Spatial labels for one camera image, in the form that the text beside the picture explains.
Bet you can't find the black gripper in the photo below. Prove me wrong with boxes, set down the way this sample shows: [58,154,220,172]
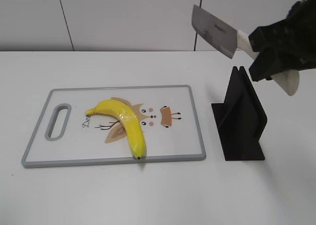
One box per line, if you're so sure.
[248,0,316,82]

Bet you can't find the white-handled kitchen knife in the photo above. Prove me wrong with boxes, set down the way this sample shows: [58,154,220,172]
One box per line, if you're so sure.
[191,5,300,96]

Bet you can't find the white grey-rimmed cutting board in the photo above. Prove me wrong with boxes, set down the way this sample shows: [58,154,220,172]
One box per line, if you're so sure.
[21,85,206,168]

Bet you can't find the black knife stand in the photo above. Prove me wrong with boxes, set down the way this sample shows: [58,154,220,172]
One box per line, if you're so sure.
[211,66,268,161]

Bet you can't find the yellow plastic banana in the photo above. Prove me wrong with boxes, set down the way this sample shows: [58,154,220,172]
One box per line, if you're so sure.
[85,99,146,159]

